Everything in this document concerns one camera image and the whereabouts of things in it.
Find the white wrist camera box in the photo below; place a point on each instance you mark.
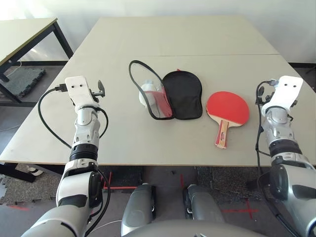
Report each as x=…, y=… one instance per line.
x=77, y=91
x=287, y=91

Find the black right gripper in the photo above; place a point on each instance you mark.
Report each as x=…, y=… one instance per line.
x=268, y=96

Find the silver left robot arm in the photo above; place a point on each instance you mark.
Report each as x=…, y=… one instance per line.
x=84, y=128

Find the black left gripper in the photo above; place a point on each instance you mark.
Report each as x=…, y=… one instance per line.
x=95, y=94

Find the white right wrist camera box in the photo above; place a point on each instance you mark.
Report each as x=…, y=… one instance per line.
x=287, y=91

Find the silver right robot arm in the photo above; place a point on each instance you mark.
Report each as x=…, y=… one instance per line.
x=279, y=128

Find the grey robot leg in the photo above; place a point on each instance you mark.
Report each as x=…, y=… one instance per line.
x=202, y=205
x=138, y=205

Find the grey robot torso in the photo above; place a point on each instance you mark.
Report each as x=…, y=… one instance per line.
x=172, y=229

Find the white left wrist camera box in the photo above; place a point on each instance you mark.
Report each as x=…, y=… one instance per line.
x=77, y=91

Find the red ping-pong paddle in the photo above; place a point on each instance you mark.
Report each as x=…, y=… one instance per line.
x=227, y=106

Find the side table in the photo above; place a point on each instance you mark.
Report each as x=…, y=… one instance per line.
x=19, y=34

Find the grey robot left leg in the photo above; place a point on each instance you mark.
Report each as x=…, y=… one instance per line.
x=138, y=205

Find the black foam floor tile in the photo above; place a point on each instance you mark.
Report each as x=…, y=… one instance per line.
x=22, y=79

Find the black table base foot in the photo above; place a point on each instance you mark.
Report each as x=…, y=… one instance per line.
x=14, y=171

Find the grey robot right leg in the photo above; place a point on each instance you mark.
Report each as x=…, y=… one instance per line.
x=202, y=205

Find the dark speckled foam floor mat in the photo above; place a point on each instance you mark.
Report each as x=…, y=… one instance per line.
x=222, y=180

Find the black and red paddle case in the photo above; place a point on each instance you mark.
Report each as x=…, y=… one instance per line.
x=182, y=96

